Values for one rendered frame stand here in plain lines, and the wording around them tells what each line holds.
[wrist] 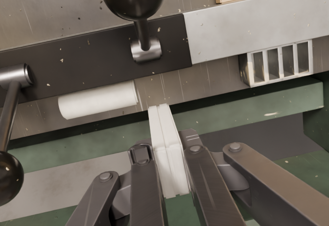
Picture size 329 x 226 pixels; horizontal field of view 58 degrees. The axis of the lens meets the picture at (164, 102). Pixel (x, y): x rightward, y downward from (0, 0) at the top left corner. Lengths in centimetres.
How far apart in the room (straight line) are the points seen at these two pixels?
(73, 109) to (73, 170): 284
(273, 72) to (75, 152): 27
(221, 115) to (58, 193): 288
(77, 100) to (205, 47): 14
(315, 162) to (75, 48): 36
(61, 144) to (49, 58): 17
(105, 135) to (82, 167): 277
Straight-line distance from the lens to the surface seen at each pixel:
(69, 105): 32
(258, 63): 34
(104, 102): 31
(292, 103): 45
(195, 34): 29
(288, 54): 35
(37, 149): 44
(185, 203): 42
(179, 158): 15
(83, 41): 28
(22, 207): 318
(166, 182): 16
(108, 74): 28
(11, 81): 29
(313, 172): 46
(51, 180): 312
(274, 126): 213
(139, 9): 17
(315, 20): 34
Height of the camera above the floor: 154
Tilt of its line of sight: 30 degrees down
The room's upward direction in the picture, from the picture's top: 113 degrees counter-clockwise
